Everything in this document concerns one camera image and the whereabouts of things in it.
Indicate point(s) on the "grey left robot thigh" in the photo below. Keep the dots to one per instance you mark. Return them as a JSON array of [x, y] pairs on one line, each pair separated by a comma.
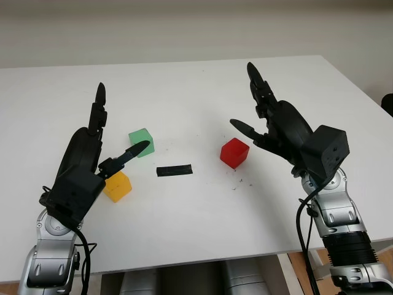
[[138, 284]]

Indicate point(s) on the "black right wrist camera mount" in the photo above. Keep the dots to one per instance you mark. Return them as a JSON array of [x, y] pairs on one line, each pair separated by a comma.
[[330, 150]]

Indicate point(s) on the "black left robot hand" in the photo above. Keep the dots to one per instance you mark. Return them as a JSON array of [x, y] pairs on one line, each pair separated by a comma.
[[80, 153]]

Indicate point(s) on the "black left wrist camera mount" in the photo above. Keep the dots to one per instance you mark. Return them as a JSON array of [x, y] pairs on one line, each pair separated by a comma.
[[73, 196]]

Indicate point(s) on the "red wooden block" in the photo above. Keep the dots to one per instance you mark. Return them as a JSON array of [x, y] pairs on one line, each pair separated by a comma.
[[233, 152]]

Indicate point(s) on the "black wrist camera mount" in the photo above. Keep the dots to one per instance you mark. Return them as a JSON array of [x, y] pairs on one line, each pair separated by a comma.
[[73, 196], [330, 150]]

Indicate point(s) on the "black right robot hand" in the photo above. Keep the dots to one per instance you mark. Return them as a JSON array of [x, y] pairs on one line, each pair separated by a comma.
[[288, 129]]

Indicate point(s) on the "grey robot thigh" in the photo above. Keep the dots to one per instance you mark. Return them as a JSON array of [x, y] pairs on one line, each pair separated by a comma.
[[138, 284], [242, 279]]

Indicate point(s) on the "green wooden block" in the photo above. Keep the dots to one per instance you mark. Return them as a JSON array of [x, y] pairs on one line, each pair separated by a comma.
[[138, 136]]

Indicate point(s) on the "grey right robot thigh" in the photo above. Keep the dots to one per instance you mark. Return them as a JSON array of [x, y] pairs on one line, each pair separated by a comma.
[[242, 279]]

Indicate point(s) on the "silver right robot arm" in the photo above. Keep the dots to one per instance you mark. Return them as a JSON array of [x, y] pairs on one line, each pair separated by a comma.
[[340, 212]]

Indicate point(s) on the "yellow wooden block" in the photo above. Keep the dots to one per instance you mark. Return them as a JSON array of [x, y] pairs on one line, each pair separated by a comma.
[[118, 189]]

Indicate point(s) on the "black rounded object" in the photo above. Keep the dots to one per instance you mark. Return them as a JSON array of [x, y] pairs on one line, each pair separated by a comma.
[[388, 106]]

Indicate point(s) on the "black tape strip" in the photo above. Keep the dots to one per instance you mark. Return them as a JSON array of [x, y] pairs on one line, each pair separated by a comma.
[[174, 170]]

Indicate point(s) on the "white table leg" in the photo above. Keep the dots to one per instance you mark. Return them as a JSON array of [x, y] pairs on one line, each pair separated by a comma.
[[287, 276]]

